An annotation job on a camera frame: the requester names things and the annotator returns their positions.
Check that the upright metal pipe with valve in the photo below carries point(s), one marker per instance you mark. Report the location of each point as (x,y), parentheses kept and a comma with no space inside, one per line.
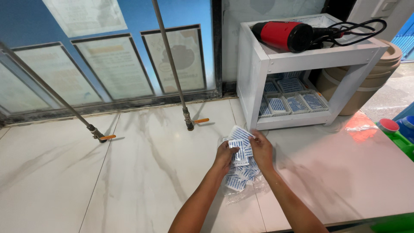
(171,61)

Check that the black window frame post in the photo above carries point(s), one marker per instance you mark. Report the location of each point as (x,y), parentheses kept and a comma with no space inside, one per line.
(217,48)

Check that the red and black heat gun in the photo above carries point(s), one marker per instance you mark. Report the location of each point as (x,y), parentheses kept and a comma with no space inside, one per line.
(281,35)

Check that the blue slatted shutter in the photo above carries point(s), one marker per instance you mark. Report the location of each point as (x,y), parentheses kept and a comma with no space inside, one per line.
(404,42)

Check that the slanted metal pipe with valve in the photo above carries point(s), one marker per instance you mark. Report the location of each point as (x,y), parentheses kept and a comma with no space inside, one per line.
(48,87)

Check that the stack of tan plastic buckets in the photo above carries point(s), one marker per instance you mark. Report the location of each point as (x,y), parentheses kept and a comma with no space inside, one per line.
(378,71)

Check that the blue striped white sachet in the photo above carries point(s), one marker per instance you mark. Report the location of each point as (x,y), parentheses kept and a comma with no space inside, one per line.
(239,132)

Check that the green plastic container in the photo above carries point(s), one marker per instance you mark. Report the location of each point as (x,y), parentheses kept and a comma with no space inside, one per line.
(402,144)

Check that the bundle of blue striped sachets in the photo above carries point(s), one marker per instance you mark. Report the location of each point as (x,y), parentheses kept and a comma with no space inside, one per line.
(242,155)

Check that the black framed paper notice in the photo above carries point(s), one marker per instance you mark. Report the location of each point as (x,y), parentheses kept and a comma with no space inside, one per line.
(61,74)
(113,64)

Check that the clear plastic bag of sachets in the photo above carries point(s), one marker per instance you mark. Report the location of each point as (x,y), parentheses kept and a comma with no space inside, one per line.
(241,181)

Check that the white wooden shelf unit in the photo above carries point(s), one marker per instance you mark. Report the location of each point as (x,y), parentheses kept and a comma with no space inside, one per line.
(255,71)

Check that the person's left hand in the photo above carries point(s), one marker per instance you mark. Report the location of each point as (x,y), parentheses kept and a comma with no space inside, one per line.
(222,158)

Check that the person's right fingers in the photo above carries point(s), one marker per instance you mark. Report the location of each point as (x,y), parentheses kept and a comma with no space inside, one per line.
(255,137)

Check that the red bottle cap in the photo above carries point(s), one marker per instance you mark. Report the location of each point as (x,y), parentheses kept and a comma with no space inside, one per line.
(388,125)

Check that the black framed notice with emblem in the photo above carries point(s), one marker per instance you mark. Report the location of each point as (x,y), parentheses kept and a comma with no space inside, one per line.
(181,58)

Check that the white wall switch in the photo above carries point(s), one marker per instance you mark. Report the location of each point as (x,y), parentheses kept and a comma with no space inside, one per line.
(385,8)

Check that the unframed white paper sheet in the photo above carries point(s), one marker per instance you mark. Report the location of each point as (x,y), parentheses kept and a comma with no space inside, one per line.
(84,16)

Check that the group of white mesh baskets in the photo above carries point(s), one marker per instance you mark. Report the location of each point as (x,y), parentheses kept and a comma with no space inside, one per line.
(292,103)

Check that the person's right hand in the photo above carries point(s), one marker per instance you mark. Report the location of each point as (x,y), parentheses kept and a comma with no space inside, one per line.
(263,152)

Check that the blue plastic bottle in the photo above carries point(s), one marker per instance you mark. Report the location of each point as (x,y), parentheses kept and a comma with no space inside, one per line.
(407,127)

